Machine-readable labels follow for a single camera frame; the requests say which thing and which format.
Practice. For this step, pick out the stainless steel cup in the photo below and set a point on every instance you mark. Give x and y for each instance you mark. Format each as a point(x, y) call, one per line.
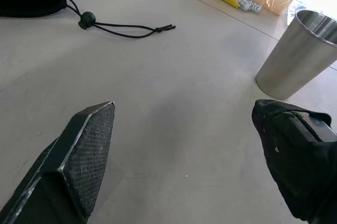
point(295, 58)

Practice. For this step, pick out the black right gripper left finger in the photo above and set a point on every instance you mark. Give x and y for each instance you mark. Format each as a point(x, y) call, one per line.
point(79, 155)

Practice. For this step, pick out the small white labelled pieces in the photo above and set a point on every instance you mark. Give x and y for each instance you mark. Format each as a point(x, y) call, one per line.
point(248, 5)

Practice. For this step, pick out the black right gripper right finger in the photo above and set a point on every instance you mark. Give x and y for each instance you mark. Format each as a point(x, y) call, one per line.
point(295, 155)

